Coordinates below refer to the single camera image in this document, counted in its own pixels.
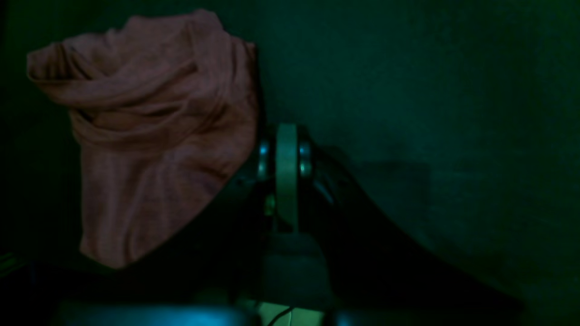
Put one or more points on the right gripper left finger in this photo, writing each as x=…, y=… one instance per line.
x=257, y=176

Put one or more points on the red long-sleeve T-shirt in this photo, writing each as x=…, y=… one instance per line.
x=165, y=111

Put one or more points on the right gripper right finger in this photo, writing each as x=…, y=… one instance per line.
x=307, y=175

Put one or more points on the black table cloth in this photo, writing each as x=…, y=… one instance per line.
x=459, y=117

